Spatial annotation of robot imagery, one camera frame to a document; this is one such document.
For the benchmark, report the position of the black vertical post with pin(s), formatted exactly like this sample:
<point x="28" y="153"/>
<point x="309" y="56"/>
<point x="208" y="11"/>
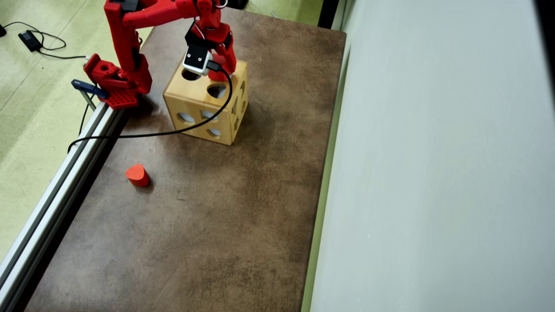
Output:
<point x="328" y="13"/>

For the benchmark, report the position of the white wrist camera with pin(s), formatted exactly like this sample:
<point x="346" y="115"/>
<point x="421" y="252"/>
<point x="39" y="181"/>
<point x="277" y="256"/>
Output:
<point x="197" y="58"/>

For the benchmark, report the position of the small black floor object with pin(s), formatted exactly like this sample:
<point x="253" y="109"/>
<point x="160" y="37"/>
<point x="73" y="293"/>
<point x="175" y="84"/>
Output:
<point x="2" y="30"/>

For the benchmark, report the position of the wooden shape sorter box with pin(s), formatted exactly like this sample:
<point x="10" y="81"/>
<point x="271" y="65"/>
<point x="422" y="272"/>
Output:
<point x="195" y="108"/>

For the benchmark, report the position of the black furniture foot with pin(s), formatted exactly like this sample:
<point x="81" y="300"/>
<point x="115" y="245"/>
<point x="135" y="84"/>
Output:
<point x="236" y="3"/>

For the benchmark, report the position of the blue clamp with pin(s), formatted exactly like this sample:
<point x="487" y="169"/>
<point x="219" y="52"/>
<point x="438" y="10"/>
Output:
<point x="89" y="88"/>

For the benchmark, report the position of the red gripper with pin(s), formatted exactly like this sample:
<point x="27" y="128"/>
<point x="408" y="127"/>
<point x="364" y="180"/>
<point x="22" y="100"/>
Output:
<point x="227" y="56"/>

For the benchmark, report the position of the orange rounded block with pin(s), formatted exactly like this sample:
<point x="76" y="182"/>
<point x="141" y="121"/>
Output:
<point x="137" y="175"/>

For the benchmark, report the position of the red robot arm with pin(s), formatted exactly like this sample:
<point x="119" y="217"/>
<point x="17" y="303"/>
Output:
<point x="125" y="47"/>

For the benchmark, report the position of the black power adapter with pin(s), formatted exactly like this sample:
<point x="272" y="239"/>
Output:
<point x="29" y="40"/>

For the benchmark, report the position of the red cube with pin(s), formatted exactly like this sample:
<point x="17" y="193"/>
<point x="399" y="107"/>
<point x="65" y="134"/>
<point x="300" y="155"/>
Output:
<point x="218" y="76"/>

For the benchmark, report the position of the aluminium profile rail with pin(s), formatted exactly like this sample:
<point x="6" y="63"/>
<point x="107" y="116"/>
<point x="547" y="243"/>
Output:
<point x="52" y="195"/>

